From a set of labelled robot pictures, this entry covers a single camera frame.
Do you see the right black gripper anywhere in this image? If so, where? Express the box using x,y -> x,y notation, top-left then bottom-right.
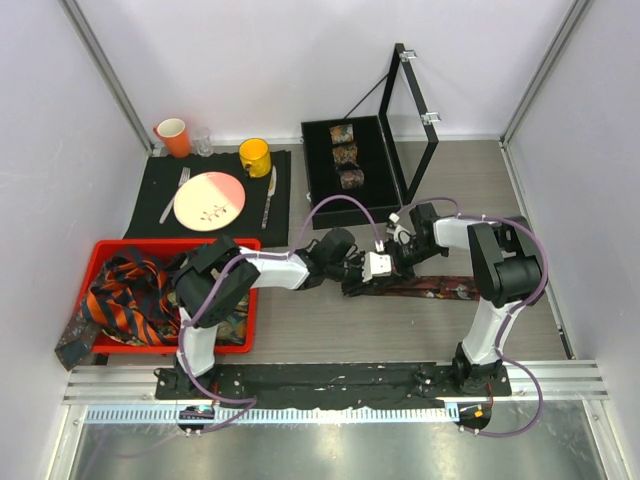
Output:
376,237 -> 448,290

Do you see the dark red patterned tie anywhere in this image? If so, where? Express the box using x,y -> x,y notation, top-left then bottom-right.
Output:
368,275 -> 481,301

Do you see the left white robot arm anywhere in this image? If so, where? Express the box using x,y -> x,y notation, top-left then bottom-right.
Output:
172,227 -> 373,399

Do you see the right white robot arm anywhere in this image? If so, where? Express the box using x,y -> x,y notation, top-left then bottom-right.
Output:
386,202 -> 548,396

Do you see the rolled tie bottom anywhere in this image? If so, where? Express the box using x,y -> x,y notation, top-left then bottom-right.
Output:
338,168 -> 365,190

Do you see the rolled tie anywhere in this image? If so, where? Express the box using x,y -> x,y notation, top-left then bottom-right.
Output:
332,142 -> 358,167
329,123 -> 354,145
338,168 -> 365,190

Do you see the black placemat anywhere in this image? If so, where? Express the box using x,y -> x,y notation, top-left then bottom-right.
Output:
125,150 -> 291,247

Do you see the black tie box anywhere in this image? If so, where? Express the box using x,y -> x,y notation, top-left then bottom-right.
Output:
301,116 -> 401,223

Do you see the rolled tie middle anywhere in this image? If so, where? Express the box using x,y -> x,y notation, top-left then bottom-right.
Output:
332,142 -> 358,167

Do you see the teal floral tie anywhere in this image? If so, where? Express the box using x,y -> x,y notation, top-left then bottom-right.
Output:
216,294 -> 249,346

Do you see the silver knife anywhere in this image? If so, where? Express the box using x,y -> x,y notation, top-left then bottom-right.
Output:
261,165 -> 277,230

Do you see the rolled tie top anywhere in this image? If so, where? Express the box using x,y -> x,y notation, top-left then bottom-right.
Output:
329,123 -> 354,145

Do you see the yellow mug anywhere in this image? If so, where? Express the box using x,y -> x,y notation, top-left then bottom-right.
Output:
238,138 -> 272,178

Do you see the pink cream plate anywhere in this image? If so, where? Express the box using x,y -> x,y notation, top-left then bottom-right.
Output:
173,172 -> 246,232

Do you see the black box lid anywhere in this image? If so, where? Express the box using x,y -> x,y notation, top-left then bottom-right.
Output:
378,43 -> 441,204

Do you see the silver fork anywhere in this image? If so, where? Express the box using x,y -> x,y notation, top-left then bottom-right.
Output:
158,167 -> 191,224

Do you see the clear glass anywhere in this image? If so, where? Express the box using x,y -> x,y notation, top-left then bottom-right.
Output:
192,127 -> 214,157

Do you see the orange navy striped tie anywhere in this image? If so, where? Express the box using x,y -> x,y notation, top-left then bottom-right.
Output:
79,246 -> 186,347

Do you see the orange cup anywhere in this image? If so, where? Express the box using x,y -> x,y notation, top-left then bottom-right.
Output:
153,118 -> 191,158

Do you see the red plastic bin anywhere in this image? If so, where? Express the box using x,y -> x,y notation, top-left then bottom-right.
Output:
78,238 -> 258,356

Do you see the navy speckled tie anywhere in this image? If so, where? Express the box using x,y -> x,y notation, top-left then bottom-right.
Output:
55,314 -> 102,371

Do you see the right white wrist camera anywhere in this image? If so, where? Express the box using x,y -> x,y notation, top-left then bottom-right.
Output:
386,213 -> 412,245

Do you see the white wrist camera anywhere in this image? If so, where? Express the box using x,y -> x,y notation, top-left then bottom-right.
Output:
386,213 -> 412,245
362,240 -> 392,283

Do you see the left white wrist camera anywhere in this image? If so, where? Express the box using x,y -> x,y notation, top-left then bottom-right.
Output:
362,240 -> 392,283

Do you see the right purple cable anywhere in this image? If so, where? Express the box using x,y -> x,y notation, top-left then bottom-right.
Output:
394,197 -> 551,441

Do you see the purple cable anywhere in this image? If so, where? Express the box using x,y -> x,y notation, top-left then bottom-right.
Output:
179,196 -> 386,434
394,197 -> 551,441

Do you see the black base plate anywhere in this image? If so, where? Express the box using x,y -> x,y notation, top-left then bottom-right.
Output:
154,362 -> 512,411

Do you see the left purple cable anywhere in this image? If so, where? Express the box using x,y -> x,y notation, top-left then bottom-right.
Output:
179,196 -> 386,434

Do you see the white cable duct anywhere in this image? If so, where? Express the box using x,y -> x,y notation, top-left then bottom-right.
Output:
84,403 -> 459,425

